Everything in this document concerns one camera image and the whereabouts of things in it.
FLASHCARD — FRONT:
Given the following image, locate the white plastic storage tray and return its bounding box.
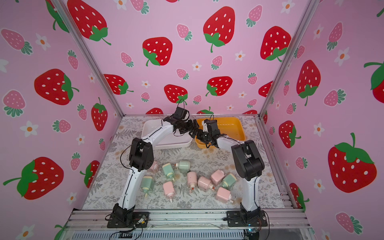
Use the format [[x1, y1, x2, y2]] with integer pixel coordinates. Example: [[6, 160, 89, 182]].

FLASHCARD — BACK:
[[141, 119, 193, 150]]

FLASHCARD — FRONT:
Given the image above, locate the yellow plastic storage tray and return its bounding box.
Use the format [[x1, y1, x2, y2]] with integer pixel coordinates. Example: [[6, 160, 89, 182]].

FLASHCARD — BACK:
[[194, 116, 247, 150]]

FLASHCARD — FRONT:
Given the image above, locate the pink sharpener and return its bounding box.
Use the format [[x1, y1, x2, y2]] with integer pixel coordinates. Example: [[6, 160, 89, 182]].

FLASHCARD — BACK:
[[215, 187, 234, 204], [163, 181, 176, 203], [210, 170, 225, 186], [148, 161, 160, 174], [198, 176, 215, 192], [187, 172, 198, 192]]

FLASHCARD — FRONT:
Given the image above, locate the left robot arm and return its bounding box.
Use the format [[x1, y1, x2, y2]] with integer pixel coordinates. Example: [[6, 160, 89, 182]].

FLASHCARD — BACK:
[[109, 107, 200, 226]]

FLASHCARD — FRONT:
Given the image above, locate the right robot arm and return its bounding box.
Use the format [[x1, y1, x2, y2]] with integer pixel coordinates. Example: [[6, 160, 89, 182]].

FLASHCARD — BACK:
[[189, 119, 265, 225]]

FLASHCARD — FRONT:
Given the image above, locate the green sharpener top right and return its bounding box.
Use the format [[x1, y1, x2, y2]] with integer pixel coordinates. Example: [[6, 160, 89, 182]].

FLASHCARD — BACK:
[[175, 160, 191, 175]]

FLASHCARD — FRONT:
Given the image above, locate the green sharpener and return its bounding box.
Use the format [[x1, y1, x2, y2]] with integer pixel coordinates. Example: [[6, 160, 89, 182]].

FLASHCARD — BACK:
[[141, 176, 155, 197], [220, 173, 237, 190], [175, 160, 191, 175], [162, 163, 175, 182]]

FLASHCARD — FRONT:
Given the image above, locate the green sharpener upper middle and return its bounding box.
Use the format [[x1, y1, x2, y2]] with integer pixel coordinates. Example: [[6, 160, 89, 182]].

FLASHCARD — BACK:
[[162, 163, 175, 182]]

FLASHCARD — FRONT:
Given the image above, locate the green sharpener lower left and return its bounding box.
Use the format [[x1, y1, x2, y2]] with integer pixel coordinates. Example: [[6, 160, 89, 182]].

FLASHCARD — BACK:
[[141, 176, 155, 197]]

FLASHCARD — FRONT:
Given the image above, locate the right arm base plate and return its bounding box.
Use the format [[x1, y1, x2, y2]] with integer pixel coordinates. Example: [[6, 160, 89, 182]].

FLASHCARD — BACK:
[[223, 211, 269, 228]]

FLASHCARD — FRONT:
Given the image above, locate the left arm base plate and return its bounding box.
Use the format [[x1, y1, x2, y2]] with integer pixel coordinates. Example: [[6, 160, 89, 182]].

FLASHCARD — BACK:
[[107, 212, 150, 229]]

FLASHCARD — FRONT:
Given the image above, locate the aluminium front rail frame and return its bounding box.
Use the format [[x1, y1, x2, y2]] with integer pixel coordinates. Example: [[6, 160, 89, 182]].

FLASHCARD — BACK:
[[56, 209, 316, 240]]

